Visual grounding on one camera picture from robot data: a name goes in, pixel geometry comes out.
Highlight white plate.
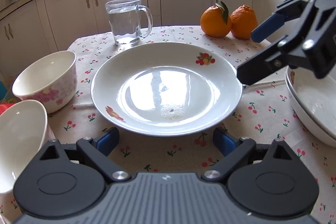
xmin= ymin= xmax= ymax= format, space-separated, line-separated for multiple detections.
xmin=91 ymin=42 xmax=243 ymax=136
xmin=285 ymin=68 xmax=335 ymax=147

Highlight red gift box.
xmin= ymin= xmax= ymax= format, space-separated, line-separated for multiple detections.
xmin=0 ymin=83 xmax=14 ymax=114

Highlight orange with leaf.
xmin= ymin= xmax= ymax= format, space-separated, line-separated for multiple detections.
xmin=200 ymin=0 xmax=232 ymax=38

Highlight white kitchen cabinets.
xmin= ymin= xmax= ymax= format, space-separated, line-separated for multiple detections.
xmin=1 ymin=0 xmax=284 ymax=83

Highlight cherry print tablecloth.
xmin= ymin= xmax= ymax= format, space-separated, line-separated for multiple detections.
xmin=49 ymin=26 xmax=335 ymax=223

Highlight white floral bowl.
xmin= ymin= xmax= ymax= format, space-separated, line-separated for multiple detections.
xmin=12 ymin=51 xmax=77 ymax=114
xmin=0 ymin=100 xmax=55 ymax=194

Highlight bumpy orange right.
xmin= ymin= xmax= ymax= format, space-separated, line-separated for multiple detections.
xmin=230 ymin=5 xmax=258 ymax=40

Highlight glass mug with water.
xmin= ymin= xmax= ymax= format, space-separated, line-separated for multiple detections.
xmin=105 ymin=0 xmax=153 ymax=46

